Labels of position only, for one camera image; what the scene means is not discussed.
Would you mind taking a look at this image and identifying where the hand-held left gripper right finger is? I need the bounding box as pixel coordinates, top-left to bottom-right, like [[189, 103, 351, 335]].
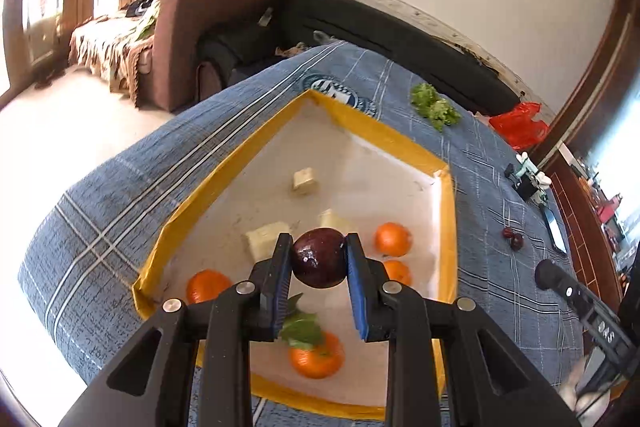
[[344, 232, 583, 427]]

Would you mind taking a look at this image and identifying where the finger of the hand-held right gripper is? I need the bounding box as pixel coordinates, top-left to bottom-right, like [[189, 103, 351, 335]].
[[535, 259, 596, 320]]

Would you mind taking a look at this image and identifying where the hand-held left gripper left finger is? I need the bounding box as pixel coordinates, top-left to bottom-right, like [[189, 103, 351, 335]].
[[57, 233, 296, 427]]

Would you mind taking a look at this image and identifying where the small dark plum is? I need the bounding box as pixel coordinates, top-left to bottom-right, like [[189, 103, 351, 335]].
[[291, 228, 348, 290]]

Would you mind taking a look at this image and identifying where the large white fruit chunk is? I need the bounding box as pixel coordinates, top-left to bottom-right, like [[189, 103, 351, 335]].
[[244, 221, 291, 264]]

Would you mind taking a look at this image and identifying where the small white fruit chunk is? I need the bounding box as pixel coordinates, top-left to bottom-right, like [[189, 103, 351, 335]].
[[317, 208, 351, 238], [291, 167, 320, 196]]

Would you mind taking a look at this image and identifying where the orange with green leaves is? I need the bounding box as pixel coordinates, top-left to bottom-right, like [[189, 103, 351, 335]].
[[277, 292, 346, 380]]

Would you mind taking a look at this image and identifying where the white tray yellow border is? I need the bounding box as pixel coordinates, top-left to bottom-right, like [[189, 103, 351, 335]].
[[131, 89, 458, 423]]

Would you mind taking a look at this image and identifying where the person's right hand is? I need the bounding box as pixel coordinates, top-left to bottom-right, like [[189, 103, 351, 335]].
[[560, 347, 613, 418]]

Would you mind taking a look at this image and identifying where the black smartphone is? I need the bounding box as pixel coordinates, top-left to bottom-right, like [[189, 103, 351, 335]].
[[542, 206, 570, 255]]

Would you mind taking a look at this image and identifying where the black box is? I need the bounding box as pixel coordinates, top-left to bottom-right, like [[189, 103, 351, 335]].
[[515, 172, 538, 202]]

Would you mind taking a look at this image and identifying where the red plastic bag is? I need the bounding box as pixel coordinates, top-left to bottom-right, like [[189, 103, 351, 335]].
[[488, 102, 550, 152]]

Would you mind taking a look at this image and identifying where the brown wooden partition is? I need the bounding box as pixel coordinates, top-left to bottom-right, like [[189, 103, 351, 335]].
[[530, 0, 640, 308]]

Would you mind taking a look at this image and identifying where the blue plaid tablecloth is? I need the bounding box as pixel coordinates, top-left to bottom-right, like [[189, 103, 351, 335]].
[[17, 41, 591, 427]]

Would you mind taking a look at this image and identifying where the green lettuce leaf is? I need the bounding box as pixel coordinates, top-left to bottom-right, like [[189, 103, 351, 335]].
[[410, 83, 462, 132]]

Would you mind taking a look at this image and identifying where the black sofa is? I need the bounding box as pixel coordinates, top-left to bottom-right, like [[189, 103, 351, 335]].
[[197, 0, 521, 118]]

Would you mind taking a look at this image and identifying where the brown armchair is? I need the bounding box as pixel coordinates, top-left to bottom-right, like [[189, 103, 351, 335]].
[[135, 0, 290, 112]]

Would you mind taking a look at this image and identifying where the patterned brown throw blanket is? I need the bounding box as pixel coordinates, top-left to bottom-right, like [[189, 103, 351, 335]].
[[67, 14, 158, 108]]

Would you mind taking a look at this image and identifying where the dark garment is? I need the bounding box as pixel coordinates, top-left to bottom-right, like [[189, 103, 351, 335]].
[[122, 0, 161, 20]]

